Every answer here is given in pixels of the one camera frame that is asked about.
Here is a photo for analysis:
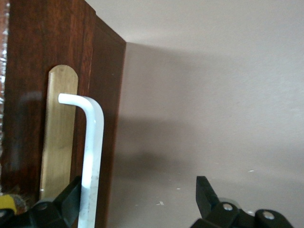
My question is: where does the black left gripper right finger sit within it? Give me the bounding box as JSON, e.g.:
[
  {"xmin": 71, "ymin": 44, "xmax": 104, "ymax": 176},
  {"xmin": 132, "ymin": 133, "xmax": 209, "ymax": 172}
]
[{"xmin": 190, "ymin": 175, "xmax": 295, "ymax": 228}]

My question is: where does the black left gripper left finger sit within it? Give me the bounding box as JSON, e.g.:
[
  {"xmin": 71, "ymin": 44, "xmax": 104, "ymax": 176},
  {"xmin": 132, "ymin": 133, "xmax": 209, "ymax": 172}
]
[{"xmin": 0, "ymin": 175, "xmax": 83, "ymax": 228}]

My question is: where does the yellow block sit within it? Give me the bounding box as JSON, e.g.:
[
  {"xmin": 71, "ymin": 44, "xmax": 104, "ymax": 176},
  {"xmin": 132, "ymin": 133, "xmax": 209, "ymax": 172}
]
[{"xmin": 0, "ymin": 194, "xmax": 17, "ymax": 216}]

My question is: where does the wooden drawer with white handle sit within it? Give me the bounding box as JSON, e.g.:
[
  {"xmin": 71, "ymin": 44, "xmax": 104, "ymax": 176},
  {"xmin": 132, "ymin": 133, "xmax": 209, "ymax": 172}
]
[{"xmin": 0, "ymin": 0, "xmax": 127, "ymax": 228}]

